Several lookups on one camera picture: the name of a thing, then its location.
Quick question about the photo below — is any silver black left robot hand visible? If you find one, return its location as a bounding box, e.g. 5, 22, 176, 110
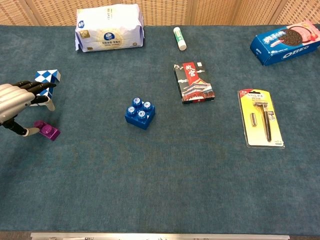
0, 80, 57, 137

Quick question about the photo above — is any purple toy brick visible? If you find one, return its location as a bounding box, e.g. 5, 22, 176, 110
33, 119, 61, 142

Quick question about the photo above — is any blue toy brick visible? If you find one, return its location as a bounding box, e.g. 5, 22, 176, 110
124, 96, 156, 130

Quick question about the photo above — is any blue white snake puzzle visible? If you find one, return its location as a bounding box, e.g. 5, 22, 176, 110
28, 69, 62, 107

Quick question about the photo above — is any white tissue pack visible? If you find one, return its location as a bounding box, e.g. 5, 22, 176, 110
74, 3, 146, 53

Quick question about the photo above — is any teal felt table cloth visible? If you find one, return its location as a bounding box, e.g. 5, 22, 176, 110
0, 24, 320, 235

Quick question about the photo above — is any white green glue stick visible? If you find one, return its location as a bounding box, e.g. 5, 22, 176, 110
173, 26, 188, 51

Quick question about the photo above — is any dark palace print card box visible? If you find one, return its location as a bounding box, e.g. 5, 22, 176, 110
173, 60, 216, 105

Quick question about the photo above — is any wicker folding screen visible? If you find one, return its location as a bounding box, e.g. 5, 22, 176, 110
0, 0, 320, 27

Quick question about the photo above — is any yellow razor blister pack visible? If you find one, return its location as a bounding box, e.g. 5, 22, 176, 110
237, 88, 286, 150

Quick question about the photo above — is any blue Oreo cookie box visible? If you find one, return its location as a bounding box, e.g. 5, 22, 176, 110
249, 20, 320, 67

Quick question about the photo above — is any aluminium rail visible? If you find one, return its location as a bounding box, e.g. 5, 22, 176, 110
30, 231, 291, 240

